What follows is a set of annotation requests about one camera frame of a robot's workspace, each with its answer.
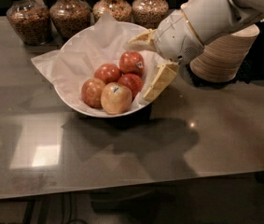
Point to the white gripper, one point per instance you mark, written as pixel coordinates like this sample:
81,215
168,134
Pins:
174,37

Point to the yellow-red apple with sticker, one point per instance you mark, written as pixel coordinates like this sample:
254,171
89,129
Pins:
116,98

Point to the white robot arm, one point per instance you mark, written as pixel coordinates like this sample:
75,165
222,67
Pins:
212,19

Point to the red apple with sticker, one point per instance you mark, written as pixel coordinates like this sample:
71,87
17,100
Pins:
132,62

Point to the dark red apple right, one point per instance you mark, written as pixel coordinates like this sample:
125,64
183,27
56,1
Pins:
133,82

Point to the red apple centre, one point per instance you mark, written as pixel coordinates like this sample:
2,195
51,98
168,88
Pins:
108,72

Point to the white bowl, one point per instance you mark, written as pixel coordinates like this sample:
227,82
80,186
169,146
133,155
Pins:
94,74

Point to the reddish apple left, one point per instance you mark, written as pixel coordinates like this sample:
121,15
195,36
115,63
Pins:
91,92

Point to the glass cereal jar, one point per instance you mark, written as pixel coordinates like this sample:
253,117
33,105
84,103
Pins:
70,17
149,13
120,10
31,21

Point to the white paper liner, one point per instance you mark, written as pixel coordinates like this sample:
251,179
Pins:
69,67

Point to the black mat under bowls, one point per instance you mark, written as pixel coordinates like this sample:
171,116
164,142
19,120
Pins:
251,69

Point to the glass cereal jar far left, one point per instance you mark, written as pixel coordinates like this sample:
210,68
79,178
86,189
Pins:
31,21

